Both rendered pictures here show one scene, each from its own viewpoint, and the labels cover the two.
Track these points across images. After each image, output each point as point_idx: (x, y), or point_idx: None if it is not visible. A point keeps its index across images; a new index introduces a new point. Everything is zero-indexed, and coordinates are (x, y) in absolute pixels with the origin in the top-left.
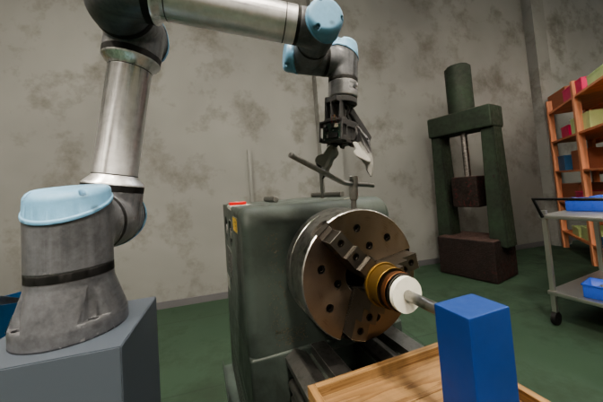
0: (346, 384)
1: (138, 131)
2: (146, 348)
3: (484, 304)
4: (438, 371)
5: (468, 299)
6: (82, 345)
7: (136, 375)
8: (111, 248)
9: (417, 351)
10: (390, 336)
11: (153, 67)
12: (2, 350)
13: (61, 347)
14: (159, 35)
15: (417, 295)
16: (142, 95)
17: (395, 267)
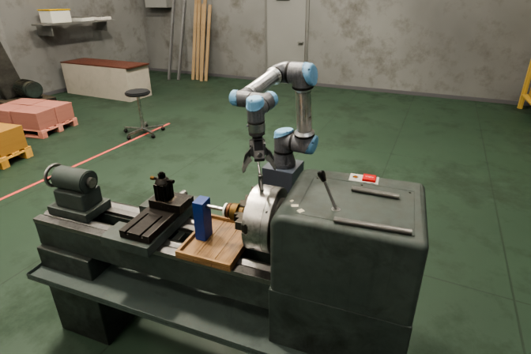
0: None
1: (298, 116)
2: (279, 180)
3: (197, 201)
4: (227, 255)
5: (201, 201)
6: (269, 164)
7: (270, 180)
8: (280, 149)
9: (236, 253)
10: (261, 271)
11: (297, 92)
12: None
13: None
14: (294, 79)
15: (220, 206)
16: (297, 103)
17: (231, 205)
